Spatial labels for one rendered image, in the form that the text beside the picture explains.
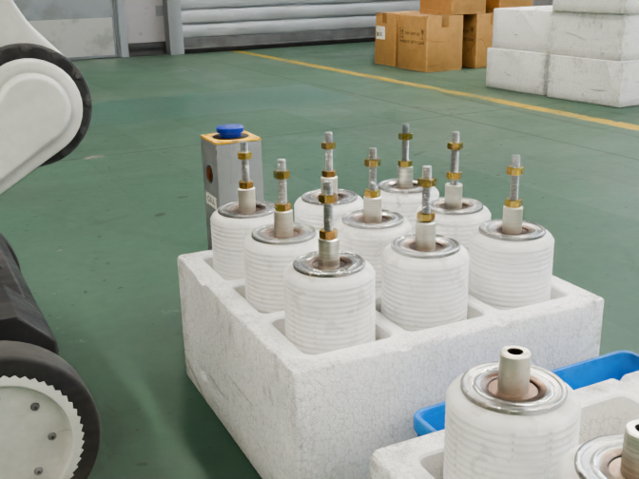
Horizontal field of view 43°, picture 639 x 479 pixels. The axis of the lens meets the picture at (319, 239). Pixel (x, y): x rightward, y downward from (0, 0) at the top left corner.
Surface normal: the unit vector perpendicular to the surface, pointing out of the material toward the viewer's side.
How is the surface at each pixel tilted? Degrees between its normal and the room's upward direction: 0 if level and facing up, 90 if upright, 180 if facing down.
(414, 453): 0
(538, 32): 90
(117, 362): 0
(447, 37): 90
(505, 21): 90
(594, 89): 90
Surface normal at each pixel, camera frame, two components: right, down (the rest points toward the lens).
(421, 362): 0.44, 0.27
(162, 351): -0.02, -0.95
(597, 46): -0.88, 0.17
